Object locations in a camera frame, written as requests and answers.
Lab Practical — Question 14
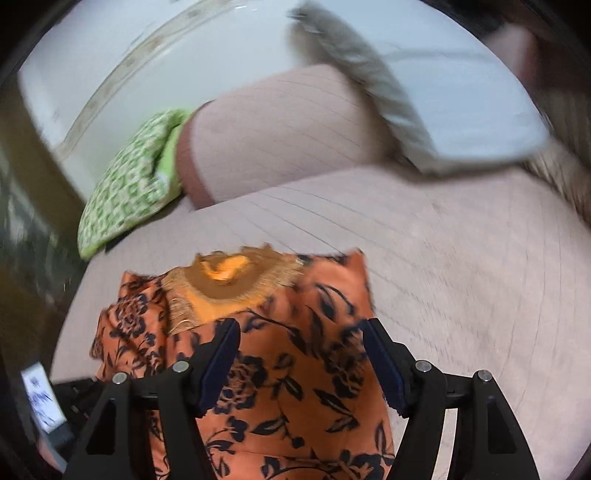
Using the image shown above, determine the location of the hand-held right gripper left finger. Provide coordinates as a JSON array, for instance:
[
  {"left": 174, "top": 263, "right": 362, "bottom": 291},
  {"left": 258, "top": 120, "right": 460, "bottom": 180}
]
[{"left": 62, "top": 318, "right": 242, "bottom": 480}]

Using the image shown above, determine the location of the pink quilted bed sheet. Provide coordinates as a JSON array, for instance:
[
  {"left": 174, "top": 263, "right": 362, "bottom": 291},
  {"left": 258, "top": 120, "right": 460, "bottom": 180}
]
[{"left": 50, "top": 164, "right": 591, "bottom": 480}]

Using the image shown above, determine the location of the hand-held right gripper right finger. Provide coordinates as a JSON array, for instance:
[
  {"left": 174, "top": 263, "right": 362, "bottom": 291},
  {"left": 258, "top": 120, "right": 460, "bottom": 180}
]
[{"left": 360, "top": 318, "right": 541, "bottom": 480}]

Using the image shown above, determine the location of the pink quilted bolster cushion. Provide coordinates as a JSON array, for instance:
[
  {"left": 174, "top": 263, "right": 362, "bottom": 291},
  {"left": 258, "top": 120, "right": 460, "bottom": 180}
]
[{"left": 178, "top": 64, "right": 393, "bottom": 213}]

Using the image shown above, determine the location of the brown wooden furniture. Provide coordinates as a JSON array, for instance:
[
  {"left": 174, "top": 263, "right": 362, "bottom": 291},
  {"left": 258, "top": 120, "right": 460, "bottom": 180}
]
[{"left": 0, "top": 78, "right": 90, "bottom": 365}]

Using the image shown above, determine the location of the white pillow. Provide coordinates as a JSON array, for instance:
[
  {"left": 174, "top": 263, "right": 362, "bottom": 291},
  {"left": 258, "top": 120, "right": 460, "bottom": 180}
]
[{"left": 385, "top": 44, "right": 552, "bottom": 163}]

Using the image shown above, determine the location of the orange black floral garment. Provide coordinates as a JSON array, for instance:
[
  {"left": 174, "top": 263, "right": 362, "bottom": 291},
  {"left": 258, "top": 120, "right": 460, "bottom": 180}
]
[{"left": 90, "top": 247, "right": 397, "bottom": 480}]

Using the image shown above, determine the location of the brown striped blanket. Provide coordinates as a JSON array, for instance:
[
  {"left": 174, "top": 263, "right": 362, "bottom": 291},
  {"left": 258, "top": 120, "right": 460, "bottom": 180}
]
[{"left": 526, "top": 88, "right": 591, "bottom": 217}]

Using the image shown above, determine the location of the green patterned pillow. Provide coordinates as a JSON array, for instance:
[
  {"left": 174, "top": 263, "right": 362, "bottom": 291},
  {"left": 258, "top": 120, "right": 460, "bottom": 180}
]
[{"left": 78, "top": 108, "right": 195, "bottom": 260}]

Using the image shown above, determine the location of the grey striped pillow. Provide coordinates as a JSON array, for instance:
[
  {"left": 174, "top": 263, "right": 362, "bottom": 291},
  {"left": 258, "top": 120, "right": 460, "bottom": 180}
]
[{"left": 287, "top": 0, "right": 441, "bottom": 175}]

